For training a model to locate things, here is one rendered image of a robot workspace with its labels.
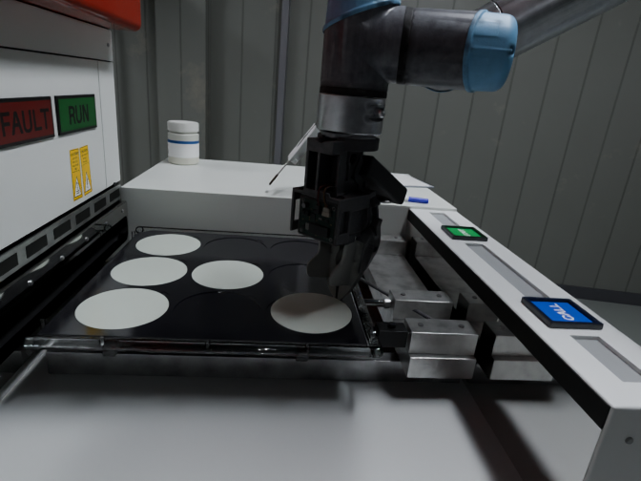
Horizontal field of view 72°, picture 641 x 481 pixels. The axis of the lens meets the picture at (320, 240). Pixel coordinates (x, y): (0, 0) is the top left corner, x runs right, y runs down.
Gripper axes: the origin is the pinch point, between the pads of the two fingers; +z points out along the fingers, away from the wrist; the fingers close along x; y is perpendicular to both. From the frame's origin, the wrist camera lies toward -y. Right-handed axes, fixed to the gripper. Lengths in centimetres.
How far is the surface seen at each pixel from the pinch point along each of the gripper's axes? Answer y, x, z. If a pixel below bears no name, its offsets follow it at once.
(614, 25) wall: -261, -19, -71
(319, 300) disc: 3.1, -1.2, 1.2
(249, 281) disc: 6.0, -11.5, 1.3
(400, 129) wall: -201, -108, -5
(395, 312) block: -3.7, 6.4, 2.3
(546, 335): 1.4, 24.7, -4.7
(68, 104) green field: 19.0, -32.9, -20.0
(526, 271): -14.7, 18.4, -4.7
